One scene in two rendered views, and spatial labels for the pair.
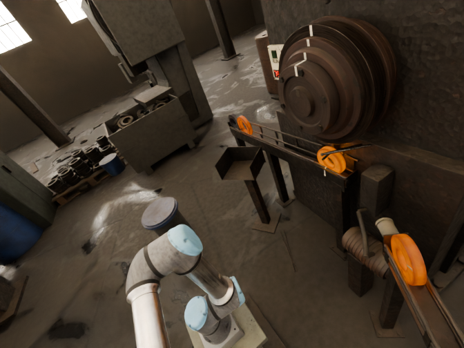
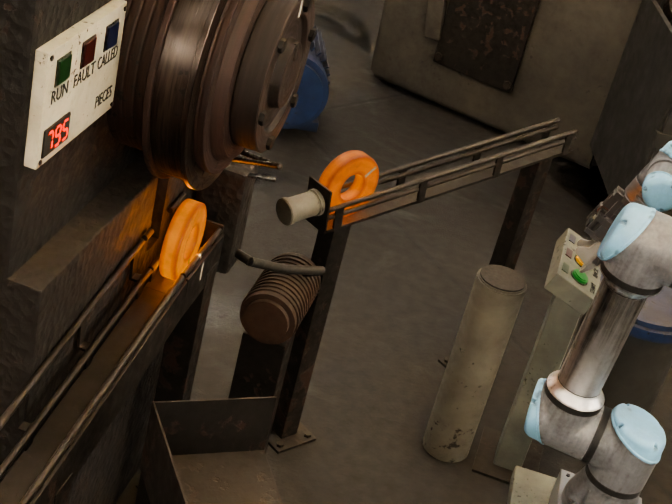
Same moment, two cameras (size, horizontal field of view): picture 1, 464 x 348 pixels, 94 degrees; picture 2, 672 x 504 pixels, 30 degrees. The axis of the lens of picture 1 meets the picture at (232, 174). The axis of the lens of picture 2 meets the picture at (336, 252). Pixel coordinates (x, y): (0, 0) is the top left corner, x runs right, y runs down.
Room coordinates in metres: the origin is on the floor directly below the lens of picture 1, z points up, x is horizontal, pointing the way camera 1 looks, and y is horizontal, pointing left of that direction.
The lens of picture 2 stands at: (2.53, 0.52, 1.95)
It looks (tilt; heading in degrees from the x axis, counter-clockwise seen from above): 30 degrees down; 202
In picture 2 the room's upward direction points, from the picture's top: 14 degrees clockwise
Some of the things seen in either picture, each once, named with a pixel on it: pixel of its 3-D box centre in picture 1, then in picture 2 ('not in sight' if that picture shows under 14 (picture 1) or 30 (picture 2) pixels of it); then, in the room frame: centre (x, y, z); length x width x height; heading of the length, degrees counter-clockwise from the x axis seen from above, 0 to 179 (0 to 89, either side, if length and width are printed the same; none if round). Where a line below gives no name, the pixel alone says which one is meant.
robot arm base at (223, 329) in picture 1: (212, 322); (606, 491); (0.45, 0.37, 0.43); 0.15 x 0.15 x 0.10
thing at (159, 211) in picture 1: (171, 226); not in sight; (1.40, 0.67, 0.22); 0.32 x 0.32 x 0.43
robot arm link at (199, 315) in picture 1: (202, 313); (626, 445); (0.45, 0.37, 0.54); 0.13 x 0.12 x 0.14; 99
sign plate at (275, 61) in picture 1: (287, 63); (78, 81); (1.14, -0.50, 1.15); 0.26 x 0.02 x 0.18; 13
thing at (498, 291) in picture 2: not in sight; (472, 366); (0.03, -0.06, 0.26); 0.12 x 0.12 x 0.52
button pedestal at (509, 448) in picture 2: not in sight; (544, 363); (-0.05, 0.09, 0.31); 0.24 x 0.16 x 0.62; 13
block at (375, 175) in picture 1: (375, 190); (219, 211); (0.56, -0.54, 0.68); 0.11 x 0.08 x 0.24; 103
